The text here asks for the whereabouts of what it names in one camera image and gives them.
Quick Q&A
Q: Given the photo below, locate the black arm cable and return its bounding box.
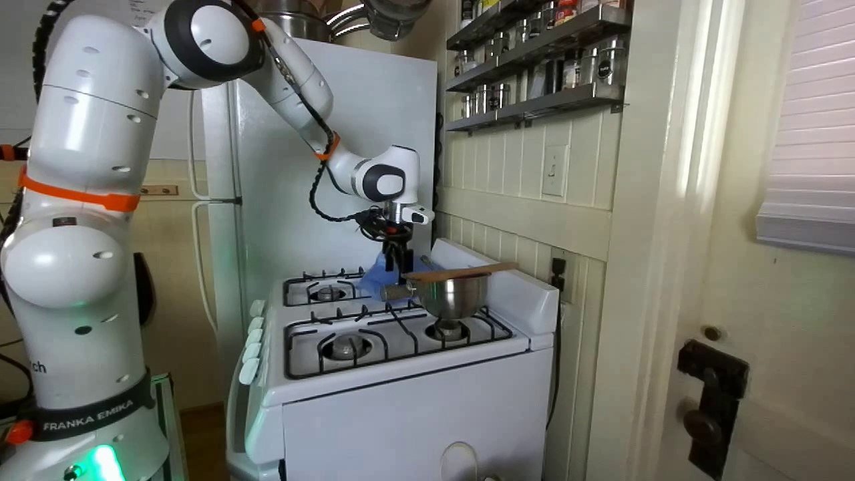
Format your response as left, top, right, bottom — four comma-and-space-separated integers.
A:
233, 0, 383, 228

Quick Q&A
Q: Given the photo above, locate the silver metal bowl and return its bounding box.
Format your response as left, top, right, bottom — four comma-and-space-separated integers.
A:
418, 269, 495, 327

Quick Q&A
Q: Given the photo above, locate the white window blind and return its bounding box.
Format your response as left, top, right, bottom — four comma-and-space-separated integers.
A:
754, 0, 855, 260

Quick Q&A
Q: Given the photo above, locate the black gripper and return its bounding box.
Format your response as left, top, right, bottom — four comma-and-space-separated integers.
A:
371, 220, 438, 280

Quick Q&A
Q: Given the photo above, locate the black wall plug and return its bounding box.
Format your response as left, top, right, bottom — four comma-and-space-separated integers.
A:
549, 255, 574, 295

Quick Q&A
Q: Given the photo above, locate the metal spice rack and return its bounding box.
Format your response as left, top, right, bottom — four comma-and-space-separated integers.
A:
443, 0, 633, 137

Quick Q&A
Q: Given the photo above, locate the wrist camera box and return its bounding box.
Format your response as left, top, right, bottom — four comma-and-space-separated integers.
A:
394, 204, 440, 228

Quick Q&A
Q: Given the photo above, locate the blue plastic cloth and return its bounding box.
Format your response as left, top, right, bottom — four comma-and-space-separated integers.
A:
355, 244, 443, 305

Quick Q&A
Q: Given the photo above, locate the wooden wall strip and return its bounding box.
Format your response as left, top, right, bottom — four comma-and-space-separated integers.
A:
139, 181, 185, 201

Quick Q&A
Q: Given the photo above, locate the hanging steel bowl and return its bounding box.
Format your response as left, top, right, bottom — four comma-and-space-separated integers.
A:
261, 0, 368, 43

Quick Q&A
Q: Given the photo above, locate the white wall outlet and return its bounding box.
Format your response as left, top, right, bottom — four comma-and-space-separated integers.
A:
541, 140, 573, 204

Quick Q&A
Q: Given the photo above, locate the white gas stove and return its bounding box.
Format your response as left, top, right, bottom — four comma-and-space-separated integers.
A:
224, 236, 563, 481

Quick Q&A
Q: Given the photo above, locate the long black burner grate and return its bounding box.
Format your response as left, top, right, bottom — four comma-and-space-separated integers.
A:
282, 305, 518, 381

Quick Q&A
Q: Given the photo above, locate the short black burner grate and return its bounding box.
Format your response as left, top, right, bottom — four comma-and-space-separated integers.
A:
282, 267, 371, 309

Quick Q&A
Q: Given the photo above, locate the black door latch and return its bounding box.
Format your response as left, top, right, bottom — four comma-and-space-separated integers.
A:
673, 337, 752, 481

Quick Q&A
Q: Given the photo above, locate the wooden spoon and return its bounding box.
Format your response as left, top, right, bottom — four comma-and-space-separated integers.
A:
403, 260, 522, 288

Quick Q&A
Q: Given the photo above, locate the hanging metal pot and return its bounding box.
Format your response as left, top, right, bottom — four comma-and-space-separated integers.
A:
360, 0, 435, 43

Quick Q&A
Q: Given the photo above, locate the white refrigerator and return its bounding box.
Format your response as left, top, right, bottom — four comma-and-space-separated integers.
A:
189, 34, 440, 357

